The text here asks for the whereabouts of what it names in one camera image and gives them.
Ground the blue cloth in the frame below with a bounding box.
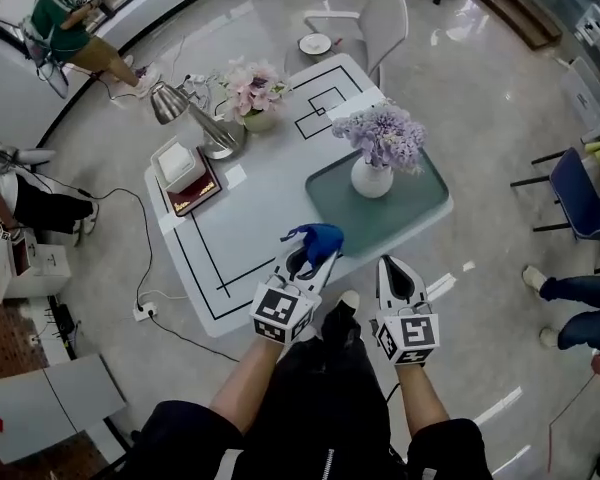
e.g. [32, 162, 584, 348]
[279, 222, 345, 279]

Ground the blue chair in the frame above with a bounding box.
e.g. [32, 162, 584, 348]
[509, 146, 600, 243]

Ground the white standing sign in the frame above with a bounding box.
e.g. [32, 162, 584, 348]
[558, 56, 600, 130]

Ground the white floor power strip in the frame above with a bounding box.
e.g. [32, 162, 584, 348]
[131, 302, 161, 324]

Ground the red cable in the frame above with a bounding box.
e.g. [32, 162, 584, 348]
[546, 366, 600, 475]

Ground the black floor cable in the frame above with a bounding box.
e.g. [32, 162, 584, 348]
[39, 172, 241, 364]

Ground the white flower pot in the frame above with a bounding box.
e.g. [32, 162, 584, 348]
[350, 155, 396, 200]

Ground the silver desk lamp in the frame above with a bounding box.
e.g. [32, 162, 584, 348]
[149, 80, 247, 162]

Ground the white square box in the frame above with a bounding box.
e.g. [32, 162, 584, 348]
[149, 135, 214, 195]

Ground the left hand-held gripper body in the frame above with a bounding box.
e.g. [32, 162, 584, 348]
[249, 246, 333, 346]

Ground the white round dish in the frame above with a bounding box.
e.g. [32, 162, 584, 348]
[298, 32, 333, 56]

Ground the green tray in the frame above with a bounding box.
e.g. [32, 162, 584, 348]
[304, 146, 452, 260]

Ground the white low cabinet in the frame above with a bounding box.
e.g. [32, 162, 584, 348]
[0, 351, 128, 465]

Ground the white open carton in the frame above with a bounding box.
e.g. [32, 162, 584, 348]
[0, 227, 73, 302]

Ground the pink flower bunch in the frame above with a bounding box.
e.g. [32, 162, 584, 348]
[213, 57, 292, 125]

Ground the purple flower bunch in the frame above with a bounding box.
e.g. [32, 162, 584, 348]
[331, 101, 429, 175]

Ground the person's black clothing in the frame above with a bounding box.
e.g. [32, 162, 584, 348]
[129, 301, 497, 480]

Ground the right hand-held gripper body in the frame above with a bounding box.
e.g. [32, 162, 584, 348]
[374, 254, 441, 368]

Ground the pale green flower pot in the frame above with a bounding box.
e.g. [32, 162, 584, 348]
[242, 110, 280, 135]

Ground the person's white shoe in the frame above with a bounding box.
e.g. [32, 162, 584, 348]
[336, 289, 362, 315]

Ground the dark red book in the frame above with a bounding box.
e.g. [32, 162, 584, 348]
[165, 160, 224, 219]

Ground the person's left forearm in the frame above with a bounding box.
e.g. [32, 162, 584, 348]
[208, 336, 287, 435]

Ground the person's right forearm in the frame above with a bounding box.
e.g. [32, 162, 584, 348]
[393, 362, 452, 438]

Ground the white chair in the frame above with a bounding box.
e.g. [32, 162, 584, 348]
[303, 0, 411, 88]

